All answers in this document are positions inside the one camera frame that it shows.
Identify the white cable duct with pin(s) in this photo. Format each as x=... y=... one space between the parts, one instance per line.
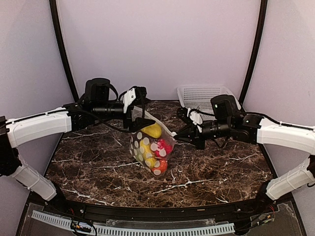
x=136 y=228

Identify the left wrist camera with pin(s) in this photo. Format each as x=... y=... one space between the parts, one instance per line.
x=134 y=96

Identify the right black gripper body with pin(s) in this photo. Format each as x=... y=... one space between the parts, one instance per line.
x=200 y=143

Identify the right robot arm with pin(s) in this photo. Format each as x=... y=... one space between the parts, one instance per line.
x=252 y=128

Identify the yellow fake lemon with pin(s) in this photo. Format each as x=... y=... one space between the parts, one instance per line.
x=154 y=130

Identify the orange fake pumpkin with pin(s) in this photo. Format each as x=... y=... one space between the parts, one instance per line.
x=160 y=167

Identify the left black frame post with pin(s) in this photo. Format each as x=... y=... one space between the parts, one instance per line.
x=62 y=49

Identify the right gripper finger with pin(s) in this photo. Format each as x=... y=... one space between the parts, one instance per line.
x=185 y=140
x=184 y=132

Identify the yellow fake banana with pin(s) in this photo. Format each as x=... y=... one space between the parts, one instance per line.
x=147 y=157

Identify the black frame post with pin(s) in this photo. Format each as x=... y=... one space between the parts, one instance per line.
x=255 y=50
x=62 y=49

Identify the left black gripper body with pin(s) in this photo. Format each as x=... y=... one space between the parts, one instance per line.
x=127 y=122

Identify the red fake pepper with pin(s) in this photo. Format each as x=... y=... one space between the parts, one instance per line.
x=161 y=148

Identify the right black frame post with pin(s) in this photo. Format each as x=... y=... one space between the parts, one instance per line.
x=255 y=50

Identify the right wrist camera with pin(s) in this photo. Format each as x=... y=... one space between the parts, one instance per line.
x=189 y=116

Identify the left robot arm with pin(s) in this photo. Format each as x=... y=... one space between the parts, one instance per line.
x=100 y=103

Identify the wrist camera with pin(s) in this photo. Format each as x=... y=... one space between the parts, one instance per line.
x=189 y=116
x=134 y=96

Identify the polka dot zip bag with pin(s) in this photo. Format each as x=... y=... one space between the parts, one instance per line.
x=139 y=138

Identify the white plastic basket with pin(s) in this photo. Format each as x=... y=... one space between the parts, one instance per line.
x=199 y=96

